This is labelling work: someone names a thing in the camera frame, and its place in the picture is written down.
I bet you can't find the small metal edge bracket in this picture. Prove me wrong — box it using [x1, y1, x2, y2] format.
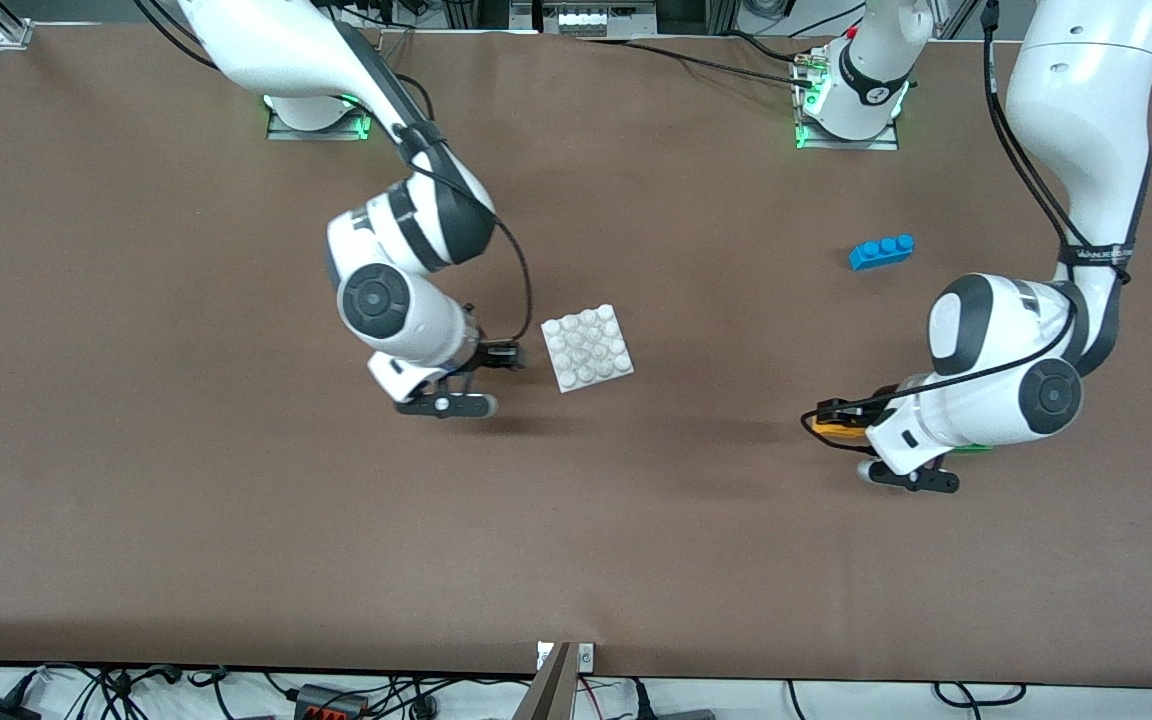
[536, 642, 595, 671]

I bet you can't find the blue three-stud toy block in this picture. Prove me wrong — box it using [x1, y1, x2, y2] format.
[848, 234, 916, 272]

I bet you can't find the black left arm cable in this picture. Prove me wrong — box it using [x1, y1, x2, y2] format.
[801, 0, 1132, 456]

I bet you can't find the grey slanted post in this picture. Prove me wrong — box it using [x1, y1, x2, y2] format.
[514, 642, 574, 720]

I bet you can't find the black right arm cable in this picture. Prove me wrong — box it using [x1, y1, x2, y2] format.
[396, 70, 535, 346]

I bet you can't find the black cable on table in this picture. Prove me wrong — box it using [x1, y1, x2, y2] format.
[586, 38, 817, 86]

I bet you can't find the black looped floor cable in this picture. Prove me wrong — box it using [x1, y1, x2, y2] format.
[936, 683, 1027, 709]

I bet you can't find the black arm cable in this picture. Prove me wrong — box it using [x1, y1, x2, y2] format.
[801, 0, 1132, 456]
[396, 70, 535, 346]

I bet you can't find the black orange power adapter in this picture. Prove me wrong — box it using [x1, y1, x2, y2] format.
[294, 685, 369, 720]

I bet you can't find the white studded base plate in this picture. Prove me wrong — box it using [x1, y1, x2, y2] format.
[540, 304, 635, 394]

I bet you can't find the white power strip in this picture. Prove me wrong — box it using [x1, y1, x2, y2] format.
[541, 3, 657, 36]

